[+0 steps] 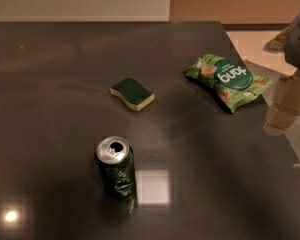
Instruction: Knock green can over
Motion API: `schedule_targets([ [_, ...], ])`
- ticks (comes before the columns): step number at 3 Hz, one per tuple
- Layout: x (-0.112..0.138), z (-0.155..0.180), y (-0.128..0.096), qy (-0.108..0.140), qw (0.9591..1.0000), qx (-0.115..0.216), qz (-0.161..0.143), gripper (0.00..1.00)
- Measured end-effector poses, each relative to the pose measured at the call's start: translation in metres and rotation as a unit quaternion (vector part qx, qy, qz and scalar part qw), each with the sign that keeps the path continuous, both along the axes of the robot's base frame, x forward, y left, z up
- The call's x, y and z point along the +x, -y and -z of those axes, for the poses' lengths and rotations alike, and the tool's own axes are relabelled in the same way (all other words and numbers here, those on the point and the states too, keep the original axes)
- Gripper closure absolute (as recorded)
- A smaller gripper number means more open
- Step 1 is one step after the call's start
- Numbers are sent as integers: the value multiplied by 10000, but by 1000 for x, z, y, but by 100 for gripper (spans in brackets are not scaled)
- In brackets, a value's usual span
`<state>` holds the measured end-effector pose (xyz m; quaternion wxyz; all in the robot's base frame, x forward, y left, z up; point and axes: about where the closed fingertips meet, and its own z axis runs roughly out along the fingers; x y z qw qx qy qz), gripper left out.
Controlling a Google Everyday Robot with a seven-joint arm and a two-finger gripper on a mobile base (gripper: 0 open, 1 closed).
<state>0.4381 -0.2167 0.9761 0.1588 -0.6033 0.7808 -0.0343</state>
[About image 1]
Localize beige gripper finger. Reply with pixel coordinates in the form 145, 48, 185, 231
277, 70, 300, 113
266, 104, 299, 130

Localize green drink can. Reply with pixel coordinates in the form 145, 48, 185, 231
95, 136, 136, 199

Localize green snack bag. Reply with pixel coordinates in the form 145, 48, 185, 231
186, 54, 272, 113

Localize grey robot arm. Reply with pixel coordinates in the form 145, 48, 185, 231
266, 13, 300, 130

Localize green and yellow sponge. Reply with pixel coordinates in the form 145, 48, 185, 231
110, 78, 155, 111

